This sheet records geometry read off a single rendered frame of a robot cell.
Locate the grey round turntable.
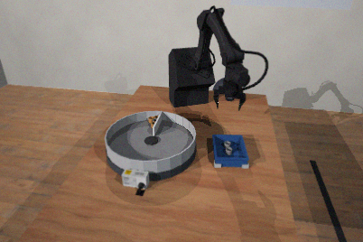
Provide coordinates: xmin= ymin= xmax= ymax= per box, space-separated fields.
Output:
xmin=105 ymin=111 xmax=197 ymax=196

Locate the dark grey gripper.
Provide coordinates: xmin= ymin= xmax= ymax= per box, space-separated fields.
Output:
xmin=213 ymin=86 xmax=246 ymax=111

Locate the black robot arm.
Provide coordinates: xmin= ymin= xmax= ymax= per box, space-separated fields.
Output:
xmin=177 ymin=8 xmax=250 ymax=101

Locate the blue open box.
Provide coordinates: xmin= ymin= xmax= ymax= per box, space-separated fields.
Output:
xmin=212 ymin=135 xmax=249 ymax=167

